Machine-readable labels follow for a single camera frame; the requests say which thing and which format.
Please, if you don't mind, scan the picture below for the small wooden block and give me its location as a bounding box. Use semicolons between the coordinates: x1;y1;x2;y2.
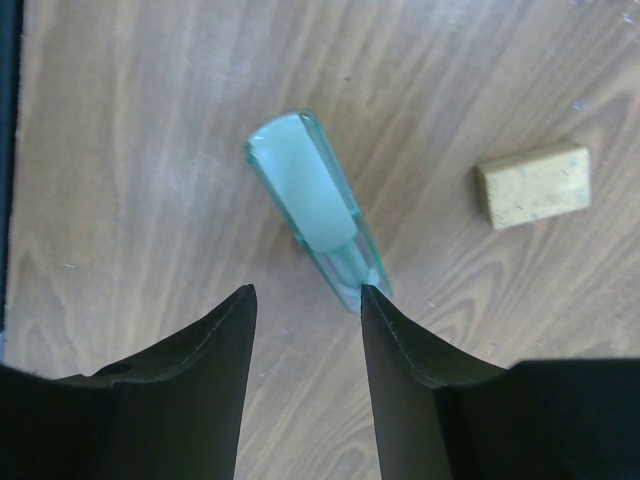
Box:
475;141;591;230

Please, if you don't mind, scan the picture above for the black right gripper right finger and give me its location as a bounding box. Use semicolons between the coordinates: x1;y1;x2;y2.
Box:
361;286;639;479

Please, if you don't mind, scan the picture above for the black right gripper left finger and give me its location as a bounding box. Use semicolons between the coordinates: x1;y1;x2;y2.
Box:
1;285;257;479

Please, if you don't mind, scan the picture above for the green highlighter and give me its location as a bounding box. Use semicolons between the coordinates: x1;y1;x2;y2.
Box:
246;111;393;314

